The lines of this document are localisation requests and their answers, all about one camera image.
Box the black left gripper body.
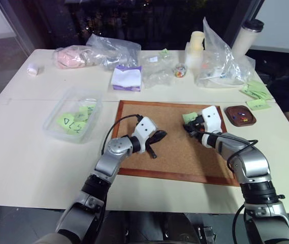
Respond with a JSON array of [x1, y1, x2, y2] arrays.
[[145, 131, 162, 151]]

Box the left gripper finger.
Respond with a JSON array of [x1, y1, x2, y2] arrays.
[[146, 143, 158, 160], [153, 130, 168, 142]]

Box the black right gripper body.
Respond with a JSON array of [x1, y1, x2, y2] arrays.
[[191, 115, 206, 134]]

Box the green sticky note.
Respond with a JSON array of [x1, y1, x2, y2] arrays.
[[182, 111, 199, 125]]

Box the brown oval tray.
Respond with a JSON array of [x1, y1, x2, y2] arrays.
[[224, 105, 258, 127]]

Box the small jar of coloured pushpins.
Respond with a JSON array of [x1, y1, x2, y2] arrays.
[[173, 63, 188, 79]]

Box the green note with handwriting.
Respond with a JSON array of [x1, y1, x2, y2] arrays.
[[245, 99, 272, 111]]

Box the green note with black writing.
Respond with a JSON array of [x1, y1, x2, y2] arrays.
[[72, 105, 97, 122], [66, 121, 88, 136], [58, 113, 75, 128]]

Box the clear plastic box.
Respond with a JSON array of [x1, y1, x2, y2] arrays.
[[42, 86, 104, 144]]

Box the wood-framed cork board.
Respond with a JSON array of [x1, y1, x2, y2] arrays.
[[116, 100, 240, 188]]

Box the clear bag with white label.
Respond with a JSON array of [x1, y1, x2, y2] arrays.
[[140, 49, 183, 90]]

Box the large clear plastic bag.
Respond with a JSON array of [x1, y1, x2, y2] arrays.
[[194, 17, 257, 89]]

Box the purple tissue pack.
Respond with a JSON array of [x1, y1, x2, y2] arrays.
[[111, 64, 143, 93]]

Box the pile of green notes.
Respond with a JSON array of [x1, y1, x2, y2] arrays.
[[240, 79, 272, 101]]

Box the stacked white plastic containers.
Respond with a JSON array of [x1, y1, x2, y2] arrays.
[[184, 30, 208, 77]]

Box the crumpled clear plastic bag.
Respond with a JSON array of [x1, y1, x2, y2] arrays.
[[86, 33, 142, 72]]

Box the white tumbler with black lid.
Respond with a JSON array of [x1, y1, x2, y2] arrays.
[[231, 19, 265, 58]]

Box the plastic bag with pink contents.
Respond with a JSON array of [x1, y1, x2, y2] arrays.
[[52, 45, 102, 70]]

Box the small white roll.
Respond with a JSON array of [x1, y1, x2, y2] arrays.
[[26, 63, 45, 77]]

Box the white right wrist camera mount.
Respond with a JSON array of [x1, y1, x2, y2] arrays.
[[200, 106, 223, 135]]

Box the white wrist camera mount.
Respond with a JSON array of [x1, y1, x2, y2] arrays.
[[200, 106, 223, 135], [131, 116, 159, 154]]

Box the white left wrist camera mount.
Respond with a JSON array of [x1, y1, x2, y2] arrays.
[[131, 116, 159, 154]]

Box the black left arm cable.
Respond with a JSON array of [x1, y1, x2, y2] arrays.
[[101, 114, 144, 156]]

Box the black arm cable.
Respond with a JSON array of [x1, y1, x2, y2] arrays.
[[197, 130, 260, 171], [101, 114, 144, 156]]

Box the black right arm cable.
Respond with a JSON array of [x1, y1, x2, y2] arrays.
[[197, 130, 260, 171]]

